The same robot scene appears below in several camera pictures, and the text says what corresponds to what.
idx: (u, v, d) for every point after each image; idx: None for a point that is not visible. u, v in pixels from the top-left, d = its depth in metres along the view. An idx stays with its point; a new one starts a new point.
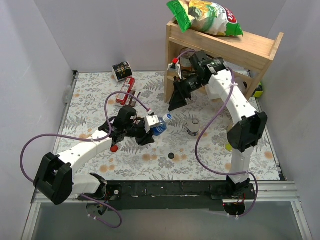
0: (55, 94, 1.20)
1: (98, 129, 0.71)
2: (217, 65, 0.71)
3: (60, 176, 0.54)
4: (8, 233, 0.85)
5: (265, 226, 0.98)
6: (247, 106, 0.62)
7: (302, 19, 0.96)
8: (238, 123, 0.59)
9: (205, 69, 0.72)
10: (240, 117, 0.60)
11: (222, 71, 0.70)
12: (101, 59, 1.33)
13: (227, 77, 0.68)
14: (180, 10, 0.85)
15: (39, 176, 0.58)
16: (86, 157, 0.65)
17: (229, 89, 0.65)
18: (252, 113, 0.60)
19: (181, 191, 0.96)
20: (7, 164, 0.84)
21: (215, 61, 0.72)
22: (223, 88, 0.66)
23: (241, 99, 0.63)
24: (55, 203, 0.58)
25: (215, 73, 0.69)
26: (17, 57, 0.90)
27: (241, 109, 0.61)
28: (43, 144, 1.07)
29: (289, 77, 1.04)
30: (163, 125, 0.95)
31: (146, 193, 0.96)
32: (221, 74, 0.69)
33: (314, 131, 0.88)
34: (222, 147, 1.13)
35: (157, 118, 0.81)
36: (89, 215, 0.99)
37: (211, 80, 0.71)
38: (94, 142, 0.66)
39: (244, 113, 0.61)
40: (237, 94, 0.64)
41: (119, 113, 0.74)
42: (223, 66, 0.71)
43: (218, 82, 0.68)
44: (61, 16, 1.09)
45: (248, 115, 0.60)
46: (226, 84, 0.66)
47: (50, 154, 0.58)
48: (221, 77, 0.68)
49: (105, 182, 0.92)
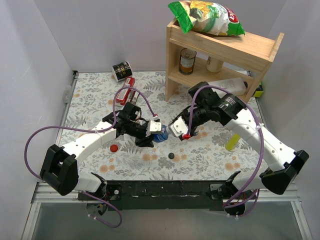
0: (55, 94, 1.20)
1: (102, 120, 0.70)
2: (232, 105, 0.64)
3: (65, 167, 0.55)
4: (7, 234, 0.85)
5: (265, 226, 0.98)
6: (283, 148, 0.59)
7: (303, 19, 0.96)
8: (284, 172, 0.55)
9: (219, 112, 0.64)
10: (282, 164, 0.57)
11: (240, 112, 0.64)
12: (101, 59, 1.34)
13: (250, 118, 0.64)
14: (182, 12, 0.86)
15: (44, 168, 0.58)
16: (90, 149, 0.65)
17: (258, 132, 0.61)
18: (292, 155, 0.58)
19: (181, 191, 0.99)
20: (6, 164, 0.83)
21: (228, 102, 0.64)
22: (250, 133, 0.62)
23: (275, 142, 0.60)
24: (62, 194, 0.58)
25: (235, 117, 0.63)
26: (17, 57, 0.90)
27: (280, 154, 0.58)
28: (43, 144, 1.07)
29: (289, 77, 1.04)
30: (165, 135, 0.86)
31: (146, 193, 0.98)
32: (242, 117, 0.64)
33: (314, 131, 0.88)
34: (222, 147, 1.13)
35: (159, 125, 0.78)
36: (89, 214, 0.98)
37: (230, 124, 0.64)
38: (98, 134, 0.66)
39: (285, 158, 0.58)
40: (267, 137, 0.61)
41: (124, 108, 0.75)
42: (238, 105, 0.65)
43: (242, 126, 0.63)
44: (61, 16, 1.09)
45: (290, 159, 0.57)
46: (252, 126, 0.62)
47: (54, 146, 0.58)
48: (244, 121, 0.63)
49: (105, 182, 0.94)
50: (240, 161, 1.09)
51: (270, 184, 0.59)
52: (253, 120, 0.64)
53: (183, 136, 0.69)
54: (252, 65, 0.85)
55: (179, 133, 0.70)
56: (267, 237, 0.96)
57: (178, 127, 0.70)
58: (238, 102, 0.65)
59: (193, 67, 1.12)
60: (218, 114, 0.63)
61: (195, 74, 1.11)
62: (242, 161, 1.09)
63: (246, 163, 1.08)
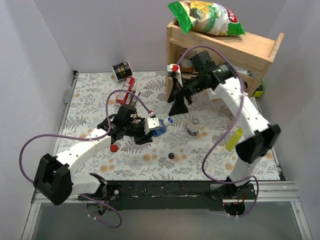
0: (55, 94, 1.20)
1: (97, 128, 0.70)
2: (224, 72, 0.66)
3: (57, 178, 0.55)
4: (7, 234, 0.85)
5: (265, 227, 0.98)
6: (259, 119, 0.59)
7: (302, 19, 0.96)
8: (251, 137, 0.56)
9: (211, 76, 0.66)
10: (253, 131, 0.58)
11: (230, 79, 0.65)
12: (102, 60, 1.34)
13: (236, 86, 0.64)
14: (182, 12, 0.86)
15: (38, 177, 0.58)
16: (84, 157, 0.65)
17: (240, 99, 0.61)
18: (265, 126, 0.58)
19: (181, 191, 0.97)
20: (6, 165, 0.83)
21: (221, 68, 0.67)
22: (232, 98, 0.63)
23: (253, 111, 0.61)
24: (56, 203, 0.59)
25: (222, 82, 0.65)
26: (17, 57, 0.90)
27: (253, 122, 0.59)
28: (43, 144, 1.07)
29: (289, 77, 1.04)
30: (163, 128, 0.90)
31: (146, 193, 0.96)
32: (229, 83, 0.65)
33: (314, 130, 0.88)
34: (222, 147, 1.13)
35: (158, 121, 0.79)
36: (89, 215, 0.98)
37: (218, 88, 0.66)
38: (93, 141, 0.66)
39: (257, 127, 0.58)
40: (247, 106, 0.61)
41: (118, 112, 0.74)
42: (230, 73, 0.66)
43: (226, 92, 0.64)
44: (62, 16, 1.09)
45: (261, 129, 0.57)
46: (236, 93, 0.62)
47: (48, 156, 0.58)
48: (229, 87, 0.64)
49: (105, 182, 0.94)
50: None
51: (241, 150, 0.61)
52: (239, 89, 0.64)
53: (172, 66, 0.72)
54: (252, 64, 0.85)
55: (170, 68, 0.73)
56: (267, 237, 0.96)
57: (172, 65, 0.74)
58: (231, 71, 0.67)
59: None
60: (209, 78, 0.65)
61: None
62: None
63: None
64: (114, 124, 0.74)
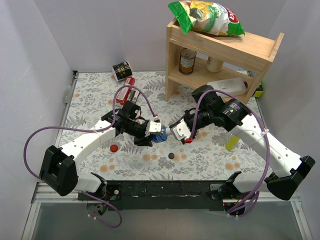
0: (56, 94, 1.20)
1: (101, 119, 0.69)
2: (237, 111, 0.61)
3: (63, 168, 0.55)
4: (7, 234, 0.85)
5: (266, 227, 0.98)
6: (289, 154, 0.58)
7: (303, 19, 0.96)
8: (291, 179, 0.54)
9: (224, 118, 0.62)
10: (288, 171, 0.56)
11: (245, 118, 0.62)
12: (102, 59, 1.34)
13: (255, 124, 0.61)
14: (182, 12, 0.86)
15: (44, 169, 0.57)
16: (89, 149, 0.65)
17: (263, 138, 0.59)
18: (298, 161, 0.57)
19: (181, 191, 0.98)
20: (6, 165, 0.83)
21: (233, 108, 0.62)
22: (255, 139, 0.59)
23: (281, 148, 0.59)
24: (62, 195, 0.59)
25: (239, 123, 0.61)
26: (17, 57, 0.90)
27: (286, 160, 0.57)
28: (43, 144, 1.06)
29: (289, 77, 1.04)
30: (163, 136, 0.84)
31: (146, 193, 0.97)
32: (247, 123, 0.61)
33: (314, 131, 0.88)
34: (222, 147, 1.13)
35: (159, 126, 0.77)
36: (89, 214, 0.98)
37: (235, 129, 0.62)
38: (97, 133, 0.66)
39: (292, 164, 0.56)
40: (272, 143, 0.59)
41: (124, 106, 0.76)
42: (243, 111, 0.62)
43: (247, 132, 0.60)
44: (62, 16, 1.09)
45: (296, 166, 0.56)
46: (257, 133, 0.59)
47: (53, 147, 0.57)
48: (248, 126, 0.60)
49: (105, 182, 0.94)
50: (240, 161, 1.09)
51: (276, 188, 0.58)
52: (258, 126, 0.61)
53: (186, 140, 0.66)
54: (252, 65, 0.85)
55: (182, 137, 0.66)
56: (267, 237, 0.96)
57: (181, 131, 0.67)
58: (243, 108, 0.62)
59: (193, 67, 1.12)
60: (223, 120, 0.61)
61: (195, 74, 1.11)
62: (242, 161, 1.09)
63: (246, 163, 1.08)
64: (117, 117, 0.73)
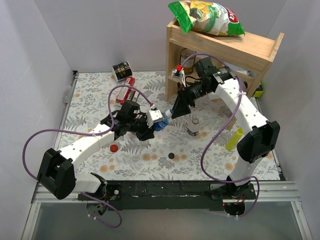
0: (56, 94, 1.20)
1: (100, 123, 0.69)
2: (223, 74, 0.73)
3: (61, 172, 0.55)
4: (7, 233, 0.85)
5: (265, 227, 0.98)
6: (257, 115, 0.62)
7: (303, 19, 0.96)
8: (249, 132, 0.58)
9: (211, 78, 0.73)
10: (250, 127, 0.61)
11: (229, 80, 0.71)
12: (102, 59, 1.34)
13: (235, 86, 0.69)
14: (182, 12, 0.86)
15: (41, 172, 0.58)
16: (87, 152, 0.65)
17: (238, 98, 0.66)
18: (263, 122, 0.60)
19: (181, 191, 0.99)
20: (6, 165, 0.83)
21: (221, 71, 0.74)
22: (231, 97, 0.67)
23: (251, 109, 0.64)
24: (59, 197, 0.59)
25: (221, 82, 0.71)
26: (17, 57, 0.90)
27: (251, 118, 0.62)
28: (43, 144, 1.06)
29: (289, 77, 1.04)
30: (165, 120, 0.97)
31: (146, 193, 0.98)
32: (228, 83, 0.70)
33: (314, 131, 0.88)
34: (222, 147, 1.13)
35: (160, 112, 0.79)
36: (89, 214, 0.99)
37: (218, 89, 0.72)
38: (96, 137, 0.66)
39: (255, 122, 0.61)
40: (245, 103, 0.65)
41: (122, 108, 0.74)
42: (229, 75, 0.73)
43: (225, 91, 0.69)
44: (62, 16, 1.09)
45: (259, 124, 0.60)
46: (234, 92, 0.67)
47: (51, 150, 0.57)
48: (228, 86, 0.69)
49: (105, 182, 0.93)
50: None
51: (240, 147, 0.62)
52: (238, 88, 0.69)
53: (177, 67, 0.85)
54: (252, 64, 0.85)
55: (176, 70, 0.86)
56: (267, 237, 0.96)
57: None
58: (230, 73, 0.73)
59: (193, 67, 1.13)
60: (210, 80, 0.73)
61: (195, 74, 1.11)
62: None
63: None
64: (117, 120, 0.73)
